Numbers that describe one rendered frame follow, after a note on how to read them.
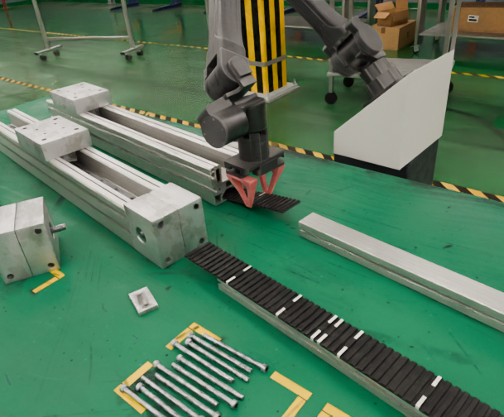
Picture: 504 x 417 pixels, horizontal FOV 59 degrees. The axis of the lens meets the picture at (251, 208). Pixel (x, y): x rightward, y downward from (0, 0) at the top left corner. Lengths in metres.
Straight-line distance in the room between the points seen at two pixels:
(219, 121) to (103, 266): 0.32
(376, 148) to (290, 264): 0.41
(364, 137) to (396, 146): 0.08
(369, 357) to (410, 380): 0.05
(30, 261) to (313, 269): 0.47
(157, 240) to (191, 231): 0.07
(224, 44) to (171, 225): 0.33
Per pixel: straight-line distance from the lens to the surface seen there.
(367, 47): 1.11
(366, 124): 1.04
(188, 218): 0.76
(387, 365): 0.56
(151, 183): 0.87
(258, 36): 4.05
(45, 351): 0.71
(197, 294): 0.71
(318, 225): 0.78
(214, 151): 0.98
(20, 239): 0.82
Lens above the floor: 1.24
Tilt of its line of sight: 31 degrees down
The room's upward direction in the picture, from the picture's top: 5 degrees counter-clockwise
